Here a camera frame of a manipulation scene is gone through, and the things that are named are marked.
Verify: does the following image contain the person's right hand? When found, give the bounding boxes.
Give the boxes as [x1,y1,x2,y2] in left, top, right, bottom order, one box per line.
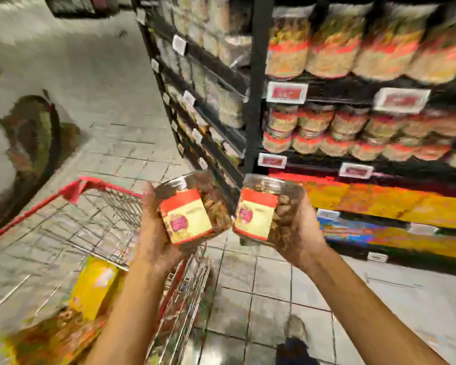
[268,190,329,272]

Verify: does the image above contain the person's left hand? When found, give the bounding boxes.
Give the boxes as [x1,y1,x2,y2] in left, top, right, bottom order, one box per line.
[131,182,189,277]

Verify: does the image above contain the red-label clear nut jar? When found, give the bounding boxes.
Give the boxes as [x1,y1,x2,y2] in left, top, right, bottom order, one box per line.
[156,171,233,248]
[233,174,305,248]

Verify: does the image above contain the red-trimmed wire shopping cart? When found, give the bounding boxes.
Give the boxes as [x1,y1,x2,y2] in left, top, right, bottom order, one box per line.
[0,176,214,365]

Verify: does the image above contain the row of small cashew jars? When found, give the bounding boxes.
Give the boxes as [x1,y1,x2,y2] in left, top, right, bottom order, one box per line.
[262,102,456,172]

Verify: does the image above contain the black metal store shelf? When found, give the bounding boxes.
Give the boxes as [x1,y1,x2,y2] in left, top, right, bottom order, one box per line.
[243,0,456,278]

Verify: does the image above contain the row of peanut jars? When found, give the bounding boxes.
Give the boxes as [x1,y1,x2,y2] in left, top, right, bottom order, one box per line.
[266,4,456,84]

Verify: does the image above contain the person's left forearm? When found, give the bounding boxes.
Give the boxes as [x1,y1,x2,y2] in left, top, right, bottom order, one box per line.
[84,262,183,365]

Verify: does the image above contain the person's right forearm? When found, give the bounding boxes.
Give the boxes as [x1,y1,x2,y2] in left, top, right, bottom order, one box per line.
[300,247,449,365]

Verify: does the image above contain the person's shoe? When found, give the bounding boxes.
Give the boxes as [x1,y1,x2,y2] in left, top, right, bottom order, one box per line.
[283,314,309,347]

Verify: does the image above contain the person's dark trousers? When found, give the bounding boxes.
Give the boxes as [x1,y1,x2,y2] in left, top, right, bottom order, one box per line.
[275,338,320,365]

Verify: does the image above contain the flat blue box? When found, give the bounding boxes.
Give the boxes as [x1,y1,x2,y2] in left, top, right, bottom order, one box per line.
[319,216,456,259]

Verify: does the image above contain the long orange yellow box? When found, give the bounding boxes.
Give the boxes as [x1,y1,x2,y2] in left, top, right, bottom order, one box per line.
[304,178,456,233]

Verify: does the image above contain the large white price tag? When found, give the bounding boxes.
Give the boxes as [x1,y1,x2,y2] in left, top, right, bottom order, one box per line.
[267,81,310,105]
[373,87,432,115]

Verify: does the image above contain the colourful stocked shelving unit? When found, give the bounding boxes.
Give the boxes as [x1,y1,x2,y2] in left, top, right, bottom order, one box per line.
[133,0,252,210]

